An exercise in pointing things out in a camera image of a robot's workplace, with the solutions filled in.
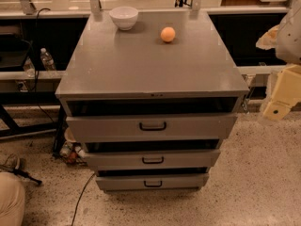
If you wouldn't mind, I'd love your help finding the clutter under cabinet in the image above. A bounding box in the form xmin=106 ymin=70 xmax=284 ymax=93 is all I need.
xmin=59 ymin=128 xmax=87 ymax=165

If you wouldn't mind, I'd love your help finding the black hanging cable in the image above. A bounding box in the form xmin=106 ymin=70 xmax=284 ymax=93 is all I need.
xmin=18 ymin=7 xmax=56 ymax=122

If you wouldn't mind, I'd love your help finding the white ceramic bowl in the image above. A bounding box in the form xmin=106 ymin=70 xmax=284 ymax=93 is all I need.
xmin=109 ymin=7 xmax=138 ymax=30

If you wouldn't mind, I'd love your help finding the grey top drawer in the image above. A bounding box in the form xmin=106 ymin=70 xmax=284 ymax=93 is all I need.
xmin=67 ymin=113 xmax=237 ymax=143

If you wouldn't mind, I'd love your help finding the person's beige trouser leg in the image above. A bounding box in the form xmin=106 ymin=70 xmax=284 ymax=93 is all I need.
xmin=0 ymin=172 xmax=25 ymax=226

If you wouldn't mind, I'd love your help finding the black tripod leg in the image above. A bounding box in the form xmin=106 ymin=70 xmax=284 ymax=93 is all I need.
xmin=0 ymin=165 xmax=42 ymax=186

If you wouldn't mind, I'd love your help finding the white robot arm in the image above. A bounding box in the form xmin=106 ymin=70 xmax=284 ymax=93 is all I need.
xmin=256 ymin=0 xmax=301 ymax=121

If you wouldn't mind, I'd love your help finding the grey drawer cabinet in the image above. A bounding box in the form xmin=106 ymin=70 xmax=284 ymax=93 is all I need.
xmin=56 ymin=10 xmax=248 ymax=178

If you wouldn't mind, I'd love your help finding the grey bottom drawer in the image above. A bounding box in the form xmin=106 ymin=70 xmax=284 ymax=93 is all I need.
xmin=96 ymin=173 xmax=209 ymax=191

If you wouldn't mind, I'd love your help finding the orange fruit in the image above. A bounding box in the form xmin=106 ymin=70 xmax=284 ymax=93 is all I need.
xmin=160 ymin=27 xmax=176 ymax=42

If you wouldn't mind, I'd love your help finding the grey drawer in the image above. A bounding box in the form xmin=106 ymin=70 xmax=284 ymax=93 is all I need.
xmin=85 ymin=150 xmax=220 ymax=170
xmin=96 ymin=173 xmax=209 ymax=191
xmin=67 ymin=113 xmax=237 ymax=143

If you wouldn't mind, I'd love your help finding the black floor cable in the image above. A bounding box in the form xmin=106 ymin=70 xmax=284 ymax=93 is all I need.
xmin=71 ymin=172 xmax=96 ymax=226

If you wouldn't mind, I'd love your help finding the clear plastic water bottle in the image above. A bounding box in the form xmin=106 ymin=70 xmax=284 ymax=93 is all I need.
xmin=40 ymin=48 xmax=56 ymax=71

